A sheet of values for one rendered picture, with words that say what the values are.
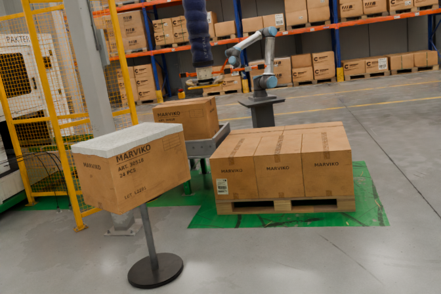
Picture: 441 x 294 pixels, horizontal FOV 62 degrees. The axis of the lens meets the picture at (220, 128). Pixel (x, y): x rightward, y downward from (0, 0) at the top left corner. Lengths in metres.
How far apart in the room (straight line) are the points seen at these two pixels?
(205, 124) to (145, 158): 1.61
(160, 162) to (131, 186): 0.25
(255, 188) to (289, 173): 0.33
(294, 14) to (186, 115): 7.54
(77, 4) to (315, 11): 8.55
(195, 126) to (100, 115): 1.09
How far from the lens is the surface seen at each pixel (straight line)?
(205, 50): 3.88
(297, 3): 11.04
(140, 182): 2.34
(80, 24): 3.22
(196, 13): 3.86
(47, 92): 3.57
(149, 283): 2.73
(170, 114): 3.96
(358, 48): 12.51
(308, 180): 3.23
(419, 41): 12.94
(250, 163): 3.22
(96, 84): 3.21
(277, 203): 3.33
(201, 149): 3.78
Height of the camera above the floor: 1.51
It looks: 13 degrees down
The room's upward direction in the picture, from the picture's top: 8 degrees counter-clockwise
